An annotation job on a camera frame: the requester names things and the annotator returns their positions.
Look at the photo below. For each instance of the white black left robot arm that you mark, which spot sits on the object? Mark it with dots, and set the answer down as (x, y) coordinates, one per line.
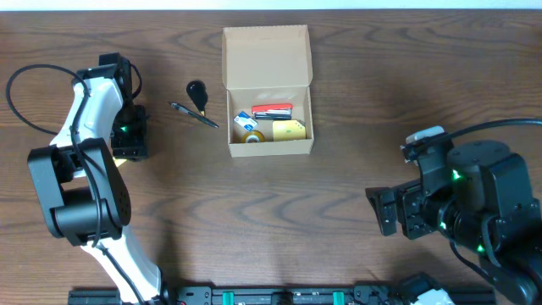
(78, 184)

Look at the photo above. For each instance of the yellow adhesive tape roll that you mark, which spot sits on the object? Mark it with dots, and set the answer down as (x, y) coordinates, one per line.
(254, 136)

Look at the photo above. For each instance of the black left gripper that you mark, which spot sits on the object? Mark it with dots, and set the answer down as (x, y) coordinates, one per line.
(129, 149)

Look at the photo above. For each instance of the black correction tape dispenser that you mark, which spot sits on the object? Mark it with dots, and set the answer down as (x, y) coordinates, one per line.
(197, 92)

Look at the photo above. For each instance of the brown cardboard box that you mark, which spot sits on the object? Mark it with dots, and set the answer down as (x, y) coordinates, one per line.
(267, 65)

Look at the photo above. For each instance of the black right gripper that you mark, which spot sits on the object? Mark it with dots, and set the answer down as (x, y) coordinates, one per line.
(409, 213)

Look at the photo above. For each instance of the black ballpoint pen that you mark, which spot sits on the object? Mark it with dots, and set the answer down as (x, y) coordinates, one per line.
(199, 117)

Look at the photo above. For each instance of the yellow highlighter marker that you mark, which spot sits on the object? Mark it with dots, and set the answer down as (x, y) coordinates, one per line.
(118, 162)

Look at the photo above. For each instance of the red black stapler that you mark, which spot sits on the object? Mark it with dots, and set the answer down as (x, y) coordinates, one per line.
(279, 111)

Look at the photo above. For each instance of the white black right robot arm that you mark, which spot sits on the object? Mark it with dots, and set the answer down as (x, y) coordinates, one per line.
(478, 196)

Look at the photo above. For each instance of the yellow sticky notepad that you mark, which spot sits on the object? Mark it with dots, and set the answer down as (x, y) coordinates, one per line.
(288, 130)

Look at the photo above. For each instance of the blue white staples box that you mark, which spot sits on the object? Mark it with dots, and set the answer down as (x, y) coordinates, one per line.
(245, 121)

